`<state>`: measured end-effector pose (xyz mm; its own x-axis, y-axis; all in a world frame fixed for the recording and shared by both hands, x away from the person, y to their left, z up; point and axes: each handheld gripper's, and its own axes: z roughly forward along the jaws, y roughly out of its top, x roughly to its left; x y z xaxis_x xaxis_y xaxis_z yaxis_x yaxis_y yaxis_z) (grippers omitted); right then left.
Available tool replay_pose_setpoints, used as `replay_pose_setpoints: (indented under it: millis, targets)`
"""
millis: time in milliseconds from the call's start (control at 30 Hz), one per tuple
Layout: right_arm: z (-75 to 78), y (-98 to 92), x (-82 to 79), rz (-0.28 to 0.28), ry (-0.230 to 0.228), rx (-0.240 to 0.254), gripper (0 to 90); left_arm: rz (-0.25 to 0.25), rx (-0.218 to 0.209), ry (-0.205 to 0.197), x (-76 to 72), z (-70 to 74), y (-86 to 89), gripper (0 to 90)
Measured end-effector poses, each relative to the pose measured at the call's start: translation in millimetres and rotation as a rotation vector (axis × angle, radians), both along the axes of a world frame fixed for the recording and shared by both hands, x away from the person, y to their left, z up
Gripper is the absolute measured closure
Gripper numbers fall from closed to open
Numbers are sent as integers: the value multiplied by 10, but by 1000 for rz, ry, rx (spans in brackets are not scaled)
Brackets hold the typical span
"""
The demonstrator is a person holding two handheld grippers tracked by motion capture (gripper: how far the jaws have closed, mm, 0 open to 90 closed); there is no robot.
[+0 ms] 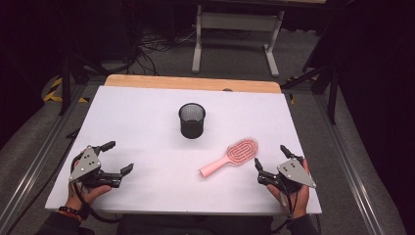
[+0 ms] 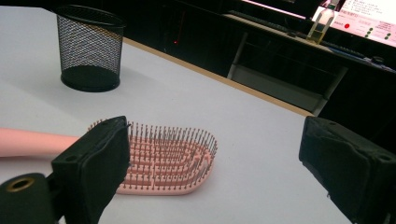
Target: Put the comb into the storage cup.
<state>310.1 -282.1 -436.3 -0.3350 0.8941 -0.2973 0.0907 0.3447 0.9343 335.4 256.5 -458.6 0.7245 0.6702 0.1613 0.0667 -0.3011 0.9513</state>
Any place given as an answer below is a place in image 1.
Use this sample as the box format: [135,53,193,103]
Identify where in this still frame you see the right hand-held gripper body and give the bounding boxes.
[256,156,317,196]

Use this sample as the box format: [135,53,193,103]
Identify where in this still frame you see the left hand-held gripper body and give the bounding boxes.
[69,145,122,189]

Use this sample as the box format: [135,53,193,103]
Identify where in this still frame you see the pink hairbrush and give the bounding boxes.
[199,136,259,179]

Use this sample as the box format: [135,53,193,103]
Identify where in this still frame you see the black mesh pen holder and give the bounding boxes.
[177,102,208,140]

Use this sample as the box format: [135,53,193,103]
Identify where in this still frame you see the person's right hand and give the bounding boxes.
[266,159,311,219]

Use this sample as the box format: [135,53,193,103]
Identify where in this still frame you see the person's left hand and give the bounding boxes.
[66,150,113,212]

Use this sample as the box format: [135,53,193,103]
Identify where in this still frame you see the white table mat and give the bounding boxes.
[44,85,323,216]

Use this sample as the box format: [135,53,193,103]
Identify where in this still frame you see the yellow black hazard tape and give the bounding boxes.
[43,76,90,104]
[286,75,319,106]

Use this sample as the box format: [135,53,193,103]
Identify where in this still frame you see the black tripod stand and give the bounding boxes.
[281,62,341,125]
[58,53,111,117]

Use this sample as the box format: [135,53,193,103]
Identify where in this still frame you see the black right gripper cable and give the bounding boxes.
[269,185,300,235]

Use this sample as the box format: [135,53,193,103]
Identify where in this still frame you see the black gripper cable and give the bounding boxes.
[269,185,300,235]
[69,153,124,225]

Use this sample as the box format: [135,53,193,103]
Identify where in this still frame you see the grey metal floor rail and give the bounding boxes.
[313,94,388,235]
[0,83,88,235]

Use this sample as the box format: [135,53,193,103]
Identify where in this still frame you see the beaded bracelet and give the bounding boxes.
[58,205,90,222]

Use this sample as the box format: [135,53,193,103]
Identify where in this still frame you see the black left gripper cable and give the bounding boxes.
[69,153,124,225]

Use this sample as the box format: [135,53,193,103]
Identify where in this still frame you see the tangle of black floor cables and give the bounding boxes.
[120,27,199,76]

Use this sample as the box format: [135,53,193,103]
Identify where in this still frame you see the white metal table frame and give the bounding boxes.
[191,4,286,78]

